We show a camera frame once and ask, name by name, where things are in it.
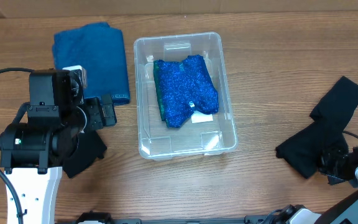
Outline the white label in bin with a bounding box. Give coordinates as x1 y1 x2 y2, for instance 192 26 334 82
191 111 213 124

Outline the sparkly blue garment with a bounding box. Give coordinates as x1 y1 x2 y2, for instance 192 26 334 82
153 55 219 128

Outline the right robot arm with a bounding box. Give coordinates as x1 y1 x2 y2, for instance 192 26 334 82
266 147 358 224

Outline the teal blue towel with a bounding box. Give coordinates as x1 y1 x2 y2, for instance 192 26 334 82
52 22 131 105

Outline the clear plastic storage bin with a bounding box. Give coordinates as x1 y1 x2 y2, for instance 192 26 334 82
134 32 238 160

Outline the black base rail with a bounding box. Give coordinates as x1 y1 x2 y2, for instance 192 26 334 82
56 211 279 224

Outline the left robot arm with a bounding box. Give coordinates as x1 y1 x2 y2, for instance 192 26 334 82
0 65 116 223

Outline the black cloth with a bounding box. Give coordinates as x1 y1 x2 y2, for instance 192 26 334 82
63 131 107 179
275 76 358 179

